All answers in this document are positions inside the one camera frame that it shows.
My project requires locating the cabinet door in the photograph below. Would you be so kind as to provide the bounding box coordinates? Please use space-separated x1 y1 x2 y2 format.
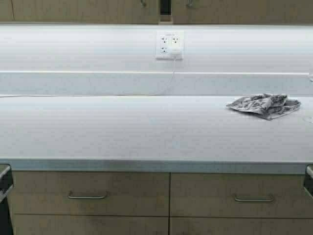
13 214 168 235
170 217 313 235
172 0 313 25
0 0 160 24

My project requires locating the upper cabinet wooden shelf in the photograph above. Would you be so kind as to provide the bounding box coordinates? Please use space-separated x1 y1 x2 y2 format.
159 15 173 24

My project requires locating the left beige drawer front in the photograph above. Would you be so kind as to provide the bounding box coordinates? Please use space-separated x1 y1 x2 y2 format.
9 171 169 216

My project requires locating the beige drawer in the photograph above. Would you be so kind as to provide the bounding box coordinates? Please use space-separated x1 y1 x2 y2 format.
170 173 313 218
9 171 169 216

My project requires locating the middle beige drawer front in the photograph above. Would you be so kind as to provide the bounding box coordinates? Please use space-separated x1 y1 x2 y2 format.
170 173 313 218

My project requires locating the grey patterned dish cloth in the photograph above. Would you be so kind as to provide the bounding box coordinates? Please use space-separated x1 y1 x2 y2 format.
226 94 301 120

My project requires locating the clear wine glass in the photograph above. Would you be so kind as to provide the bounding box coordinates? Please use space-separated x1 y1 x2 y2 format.
303 73 313 124

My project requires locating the white charger cable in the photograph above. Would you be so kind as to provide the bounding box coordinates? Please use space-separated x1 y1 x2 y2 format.
0 55 178 98

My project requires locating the white wall power outlet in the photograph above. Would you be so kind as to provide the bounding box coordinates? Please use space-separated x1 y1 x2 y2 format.
155 31 184 60

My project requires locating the upper left door handle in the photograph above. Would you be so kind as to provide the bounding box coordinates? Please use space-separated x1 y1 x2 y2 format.
140 0 147 7

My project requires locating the door handle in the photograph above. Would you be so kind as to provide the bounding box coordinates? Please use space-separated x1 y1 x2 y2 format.
140 0 147 7
186 0 194 8

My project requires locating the middle drawer metal handle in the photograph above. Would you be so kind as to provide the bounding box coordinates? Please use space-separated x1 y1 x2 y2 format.
233 194 275 203

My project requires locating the drawer metal handle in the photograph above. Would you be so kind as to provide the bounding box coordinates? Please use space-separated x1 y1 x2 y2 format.
67 191 109 200
233 194 275 203

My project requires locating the left drawer metal handle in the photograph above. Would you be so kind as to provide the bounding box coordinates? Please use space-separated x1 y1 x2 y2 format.
67 191 109 200

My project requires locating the upper right door handle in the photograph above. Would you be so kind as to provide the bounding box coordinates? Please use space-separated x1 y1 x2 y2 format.
186 0 194 8

